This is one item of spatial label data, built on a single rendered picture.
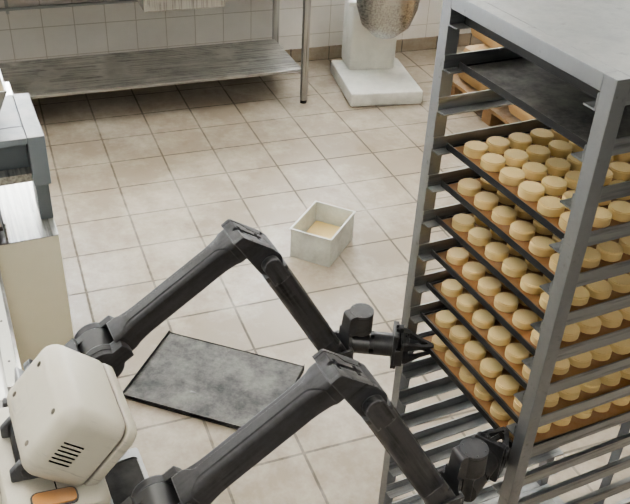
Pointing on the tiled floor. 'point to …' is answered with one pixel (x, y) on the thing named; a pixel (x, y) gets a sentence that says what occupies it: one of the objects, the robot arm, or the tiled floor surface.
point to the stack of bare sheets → (210, 380)
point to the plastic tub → (321, 233)
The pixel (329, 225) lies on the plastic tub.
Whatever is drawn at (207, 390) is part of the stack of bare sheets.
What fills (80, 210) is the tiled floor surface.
